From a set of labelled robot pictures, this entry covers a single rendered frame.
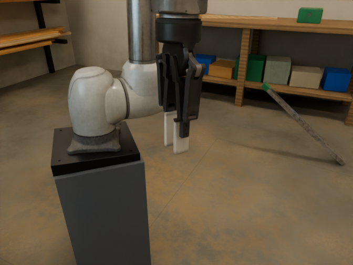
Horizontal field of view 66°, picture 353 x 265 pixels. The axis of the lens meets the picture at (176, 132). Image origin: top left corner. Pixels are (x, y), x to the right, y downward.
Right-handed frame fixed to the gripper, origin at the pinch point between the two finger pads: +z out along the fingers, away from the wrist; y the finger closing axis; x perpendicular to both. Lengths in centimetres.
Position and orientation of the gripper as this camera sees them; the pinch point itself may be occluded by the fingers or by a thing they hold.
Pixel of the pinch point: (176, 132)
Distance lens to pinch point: 52.1
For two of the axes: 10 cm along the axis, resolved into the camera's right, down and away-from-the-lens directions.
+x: 8.7, -1.9, 4.6
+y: 5.0, 3.6, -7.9
